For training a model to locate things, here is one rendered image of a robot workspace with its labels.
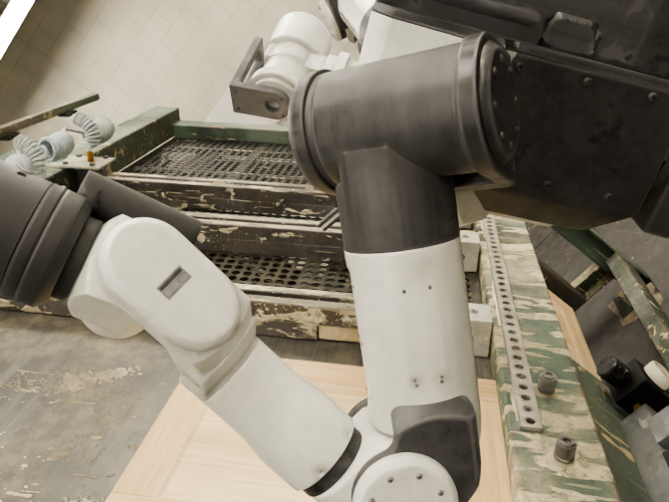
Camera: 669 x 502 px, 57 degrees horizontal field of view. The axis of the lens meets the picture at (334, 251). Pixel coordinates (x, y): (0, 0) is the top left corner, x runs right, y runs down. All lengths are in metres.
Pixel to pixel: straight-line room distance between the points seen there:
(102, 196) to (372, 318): 0.22
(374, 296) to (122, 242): 0.18
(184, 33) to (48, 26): 1.29
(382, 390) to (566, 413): 0.50
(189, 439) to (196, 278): 0.48
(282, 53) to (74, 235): 0.33
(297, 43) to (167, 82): 5.65
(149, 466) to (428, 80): 0.63
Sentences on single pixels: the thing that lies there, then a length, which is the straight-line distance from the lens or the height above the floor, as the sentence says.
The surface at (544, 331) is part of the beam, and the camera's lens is 1.13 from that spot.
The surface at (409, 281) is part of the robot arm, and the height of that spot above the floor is 1.23.
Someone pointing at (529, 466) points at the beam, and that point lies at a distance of 0.85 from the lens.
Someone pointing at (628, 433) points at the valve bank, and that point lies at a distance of 1.02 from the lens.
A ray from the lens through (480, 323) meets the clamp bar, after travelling 1.08.
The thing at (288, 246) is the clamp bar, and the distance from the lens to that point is 1.42.
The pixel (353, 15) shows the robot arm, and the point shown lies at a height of 1.41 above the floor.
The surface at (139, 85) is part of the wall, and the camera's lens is 6.42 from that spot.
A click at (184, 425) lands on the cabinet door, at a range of 0.93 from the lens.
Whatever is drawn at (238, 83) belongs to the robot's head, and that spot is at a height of 1.44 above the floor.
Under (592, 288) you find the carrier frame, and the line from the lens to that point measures 2.67.
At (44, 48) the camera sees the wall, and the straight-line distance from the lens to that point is 6.76.
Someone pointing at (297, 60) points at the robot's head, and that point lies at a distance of 0.69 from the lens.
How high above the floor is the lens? 1.35
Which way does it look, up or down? 8 degrees down
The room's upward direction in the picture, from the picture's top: 53 degrees counter-clockwise
